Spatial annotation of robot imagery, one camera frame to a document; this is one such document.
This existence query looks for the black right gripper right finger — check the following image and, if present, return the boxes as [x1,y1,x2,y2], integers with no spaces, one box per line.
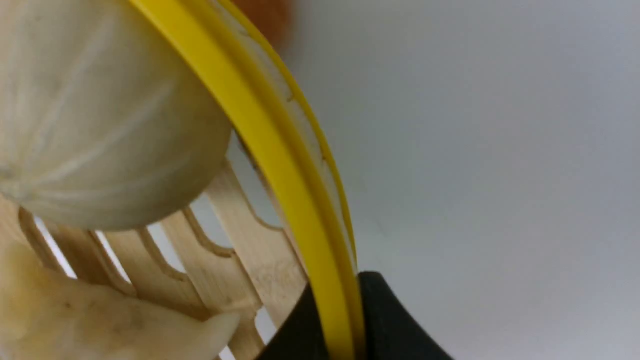
[358,271,452,360]

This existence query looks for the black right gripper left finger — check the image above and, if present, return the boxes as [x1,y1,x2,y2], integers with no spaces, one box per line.
[258,285,330,360]

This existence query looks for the yellow bamboo steamer basket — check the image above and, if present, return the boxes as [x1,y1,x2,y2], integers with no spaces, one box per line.
[1,0,367,360]

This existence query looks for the white dumpling right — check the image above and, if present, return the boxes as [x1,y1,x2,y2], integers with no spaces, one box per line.
[1,243,242,360]

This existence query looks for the white round bun top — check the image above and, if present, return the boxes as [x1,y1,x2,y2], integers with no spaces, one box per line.
[1,0,233,231]

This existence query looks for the orange toy bun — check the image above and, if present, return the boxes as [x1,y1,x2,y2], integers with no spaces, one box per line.
[233,0,296,51]

